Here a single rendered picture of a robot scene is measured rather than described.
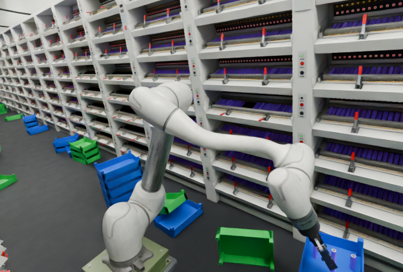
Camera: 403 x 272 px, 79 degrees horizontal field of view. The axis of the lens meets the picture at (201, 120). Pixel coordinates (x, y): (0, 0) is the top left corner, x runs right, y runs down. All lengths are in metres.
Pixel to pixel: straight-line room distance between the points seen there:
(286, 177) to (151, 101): 0.50
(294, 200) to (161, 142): 0.58
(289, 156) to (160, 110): 0.48
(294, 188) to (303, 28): 0.72
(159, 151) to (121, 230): 0.37
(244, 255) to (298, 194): 0.87
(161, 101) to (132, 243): 0.66
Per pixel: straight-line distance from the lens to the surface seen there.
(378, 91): 1.21
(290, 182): 0.81
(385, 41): 1.18
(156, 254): 1.34
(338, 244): 1.28
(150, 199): 1.26
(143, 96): 0.88
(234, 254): 1.64
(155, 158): 1.14
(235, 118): 1.52
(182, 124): 0.83
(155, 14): 2.14
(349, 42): 1.20
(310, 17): 1.23
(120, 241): 1.20
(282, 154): 0.93
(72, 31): 3.45
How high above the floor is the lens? 1.22
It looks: 19 degrees down
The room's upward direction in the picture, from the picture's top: 7 degrees counter-clockwise
